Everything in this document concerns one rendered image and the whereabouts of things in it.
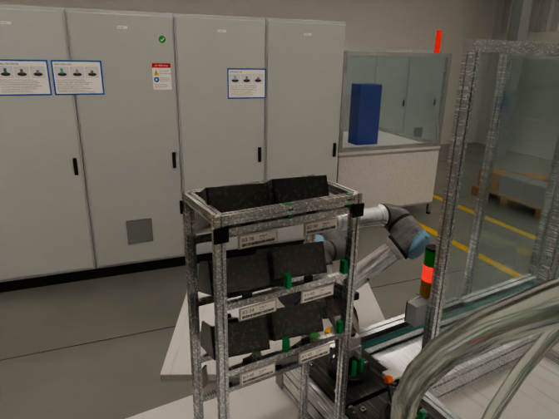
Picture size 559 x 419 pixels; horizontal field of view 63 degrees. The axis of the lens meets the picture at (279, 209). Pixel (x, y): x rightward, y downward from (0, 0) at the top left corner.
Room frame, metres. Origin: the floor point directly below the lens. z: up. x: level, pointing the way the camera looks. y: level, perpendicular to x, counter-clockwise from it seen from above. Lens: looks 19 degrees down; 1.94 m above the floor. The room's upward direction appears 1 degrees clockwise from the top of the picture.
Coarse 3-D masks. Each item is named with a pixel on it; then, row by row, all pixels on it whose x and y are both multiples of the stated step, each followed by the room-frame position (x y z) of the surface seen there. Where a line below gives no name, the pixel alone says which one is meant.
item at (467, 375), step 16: (384, 336) 1.47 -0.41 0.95; (400, 336) 1.48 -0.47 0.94; (416, 336) 1.52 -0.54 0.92; (368, 352) 1.41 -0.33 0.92; (384, 352) 1.41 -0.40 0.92; (400, 352) 1.41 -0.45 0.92; (416, 352) 1.41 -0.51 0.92; (496, 352) 1.36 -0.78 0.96; (512, 352) 1.41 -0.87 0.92; (400, 368) 1.32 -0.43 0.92; (464, 368) 1.28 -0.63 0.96; (480, 368) 1.32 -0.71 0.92; (496, 368) 1.38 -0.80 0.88; (448, 384) 1.24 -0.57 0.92; (464, 384) 1.29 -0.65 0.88
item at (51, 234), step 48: (0, 48) 3.48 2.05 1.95; (48, 48) 3.60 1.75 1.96; (0, 96) 3.46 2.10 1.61; (48, 96) 3.59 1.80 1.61; (0, 144) 3.44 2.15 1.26; (48, 144) 3.57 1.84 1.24; (0, 192) 3.42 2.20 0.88; (48, 192) 3.55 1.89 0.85; (0, 240) 3.40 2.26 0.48; (48, 240) 3.53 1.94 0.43; (0, 288) 3.40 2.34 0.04
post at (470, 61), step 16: (464, 64) 1.20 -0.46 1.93; (464, 80) 1.20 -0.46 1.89; (464, 96) 1.19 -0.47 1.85; (464, 112) 1.19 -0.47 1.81; (464, 128) 1.19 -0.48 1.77; (464, 144) 1.20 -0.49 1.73; (448, 160) 1.21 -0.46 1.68; (464, 160) 1.20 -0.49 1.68; (448, 176) 1.20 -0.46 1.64; (448, 192) 1.20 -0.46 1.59; (448, 208) 1.19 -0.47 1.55; (448, 224) 1.19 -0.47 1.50; (448, 240) 1.20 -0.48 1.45; (448, 256) 1.20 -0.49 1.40; (432, 288) 1.20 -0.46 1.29; (432, 304) 1.20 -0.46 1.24; (432, 320) 1.19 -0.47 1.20; (432, 336) 1.19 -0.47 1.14
